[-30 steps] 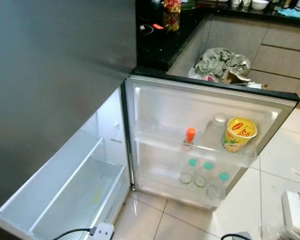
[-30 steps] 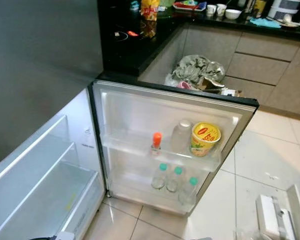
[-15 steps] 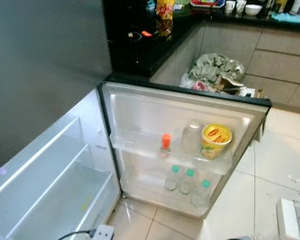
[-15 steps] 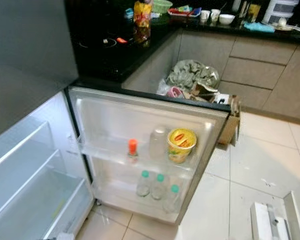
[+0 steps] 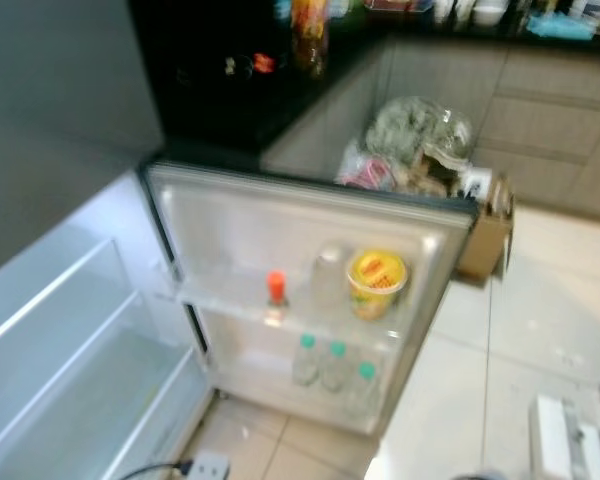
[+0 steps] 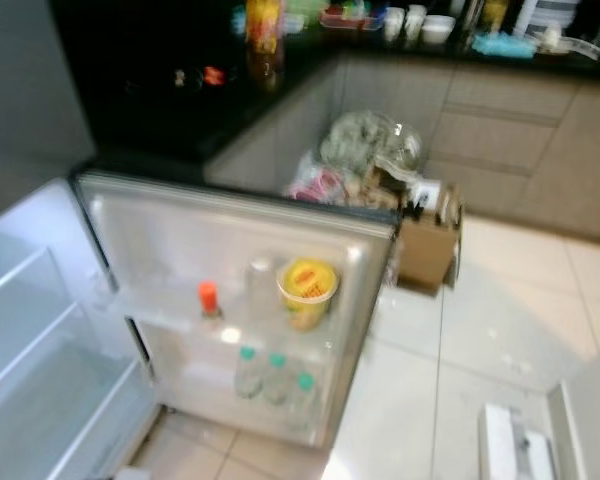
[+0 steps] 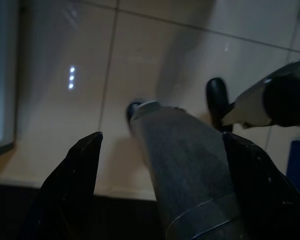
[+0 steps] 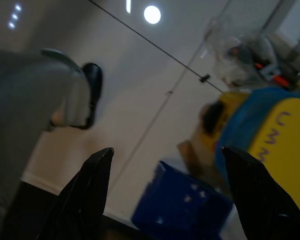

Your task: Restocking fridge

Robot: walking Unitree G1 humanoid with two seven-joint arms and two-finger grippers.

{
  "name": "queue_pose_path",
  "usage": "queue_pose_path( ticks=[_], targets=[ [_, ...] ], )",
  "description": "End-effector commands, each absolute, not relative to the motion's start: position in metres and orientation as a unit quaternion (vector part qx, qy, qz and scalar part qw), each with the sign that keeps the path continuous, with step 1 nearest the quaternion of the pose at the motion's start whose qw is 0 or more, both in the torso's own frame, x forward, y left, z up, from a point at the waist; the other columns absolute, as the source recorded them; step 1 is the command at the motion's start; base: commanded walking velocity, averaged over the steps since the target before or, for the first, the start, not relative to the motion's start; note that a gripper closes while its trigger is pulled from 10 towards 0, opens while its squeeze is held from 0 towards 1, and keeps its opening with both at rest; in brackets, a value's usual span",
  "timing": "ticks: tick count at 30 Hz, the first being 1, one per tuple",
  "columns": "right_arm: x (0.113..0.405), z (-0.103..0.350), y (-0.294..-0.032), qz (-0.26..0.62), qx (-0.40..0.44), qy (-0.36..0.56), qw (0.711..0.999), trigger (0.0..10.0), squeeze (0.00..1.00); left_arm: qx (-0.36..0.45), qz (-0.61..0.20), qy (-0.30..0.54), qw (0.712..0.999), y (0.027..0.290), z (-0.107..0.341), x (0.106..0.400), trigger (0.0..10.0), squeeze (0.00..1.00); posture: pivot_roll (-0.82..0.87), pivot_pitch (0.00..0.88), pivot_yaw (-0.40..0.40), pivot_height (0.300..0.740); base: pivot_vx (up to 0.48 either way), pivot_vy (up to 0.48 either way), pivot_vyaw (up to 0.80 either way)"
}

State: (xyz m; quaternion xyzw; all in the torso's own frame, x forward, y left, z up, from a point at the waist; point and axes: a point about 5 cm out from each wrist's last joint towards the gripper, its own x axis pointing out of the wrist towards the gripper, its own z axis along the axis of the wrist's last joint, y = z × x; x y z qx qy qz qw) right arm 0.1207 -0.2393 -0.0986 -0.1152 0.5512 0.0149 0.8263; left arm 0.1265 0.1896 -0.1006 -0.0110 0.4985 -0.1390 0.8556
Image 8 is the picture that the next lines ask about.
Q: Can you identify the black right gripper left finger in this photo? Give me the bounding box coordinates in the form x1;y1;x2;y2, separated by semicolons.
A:
33;146;115;240

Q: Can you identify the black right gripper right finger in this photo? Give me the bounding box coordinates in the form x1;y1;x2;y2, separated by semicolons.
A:
220;145;300;240

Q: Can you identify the blue and yellow bag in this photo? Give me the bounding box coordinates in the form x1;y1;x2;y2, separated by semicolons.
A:
214;86;300;208

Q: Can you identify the blue box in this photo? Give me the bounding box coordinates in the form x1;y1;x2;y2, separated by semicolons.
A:
131;159;235;240

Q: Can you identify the brown cardboard box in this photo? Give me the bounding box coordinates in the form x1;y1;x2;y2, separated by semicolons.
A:
176;117;217;177

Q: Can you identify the clear plastic bag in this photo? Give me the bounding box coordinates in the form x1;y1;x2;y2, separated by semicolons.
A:
206;14;300;91

